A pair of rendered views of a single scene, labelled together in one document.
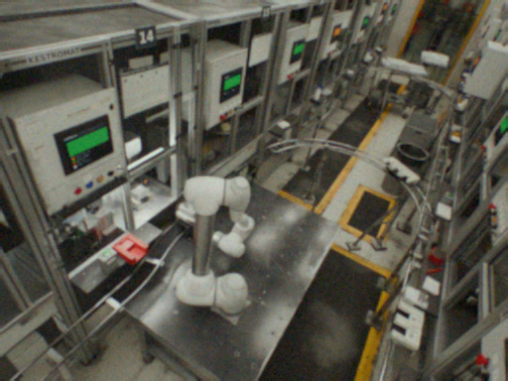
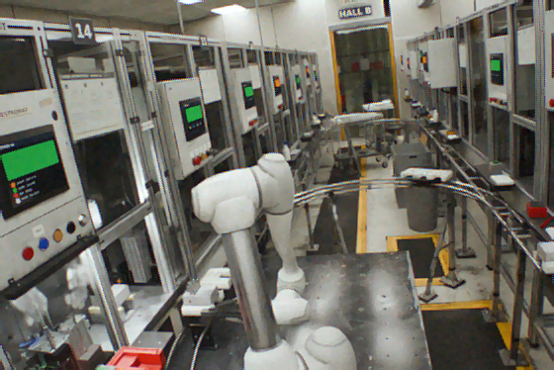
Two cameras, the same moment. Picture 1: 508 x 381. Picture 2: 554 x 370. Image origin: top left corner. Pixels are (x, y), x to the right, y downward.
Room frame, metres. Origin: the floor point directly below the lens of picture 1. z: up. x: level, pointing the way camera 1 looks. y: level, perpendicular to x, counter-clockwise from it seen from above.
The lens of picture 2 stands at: (-0.02, 0.29, 1.76)
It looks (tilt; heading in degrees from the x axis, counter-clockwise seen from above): 16 degrees down; 351
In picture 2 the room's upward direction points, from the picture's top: 9 degrees counter-clockwise
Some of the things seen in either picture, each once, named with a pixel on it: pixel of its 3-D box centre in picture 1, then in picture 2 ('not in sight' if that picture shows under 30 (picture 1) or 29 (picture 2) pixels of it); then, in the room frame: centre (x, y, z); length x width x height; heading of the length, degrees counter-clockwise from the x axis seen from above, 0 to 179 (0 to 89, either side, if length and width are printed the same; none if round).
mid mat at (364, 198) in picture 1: (369, 212); (417, 256); (2.99, -1.42, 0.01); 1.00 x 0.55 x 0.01; 156
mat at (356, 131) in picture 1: (363, 121); (346, 184); (5.55, -1.72, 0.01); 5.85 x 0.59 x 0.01; 156
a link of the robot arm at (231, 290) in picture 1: (231, 291); (328, 360); (1.04, 0.02, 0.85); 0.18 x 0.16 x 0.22; 98
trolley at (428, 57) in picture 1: (426, 76); (380, 126); (7.33, -3.18, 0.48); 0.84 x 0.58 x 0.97; 164
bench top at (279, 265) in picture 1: (238, 253); (299, 334); (1.46, 0.03, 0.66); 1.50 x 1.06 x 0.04; 156
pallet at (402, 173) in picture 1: (398, 172); (425, 177); (2.67, -1.33, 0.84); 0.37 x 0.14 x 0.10; 34
